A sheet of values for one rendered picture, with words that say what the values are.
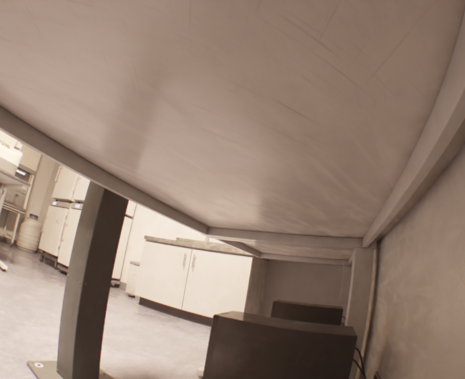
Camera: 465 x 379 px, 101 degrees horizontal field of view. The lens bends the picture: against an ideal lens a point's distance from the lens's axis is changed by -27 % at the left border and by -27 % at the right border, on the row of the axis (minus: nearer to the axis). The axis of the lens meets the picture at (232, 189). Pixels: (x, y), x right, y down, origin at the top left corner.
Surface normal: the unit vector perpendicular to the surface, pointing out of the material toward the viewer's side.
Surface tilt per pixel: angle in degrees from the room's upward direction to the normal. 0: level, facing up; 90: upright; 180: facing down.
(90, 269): 90
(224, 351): 90
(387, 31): 180
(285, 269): 90
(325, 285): 90
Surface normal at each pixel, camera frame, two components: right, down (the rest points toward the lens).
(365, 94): -0.16, 0.94
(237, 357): -0.36, -0.34
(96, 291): 0.88, 0.00
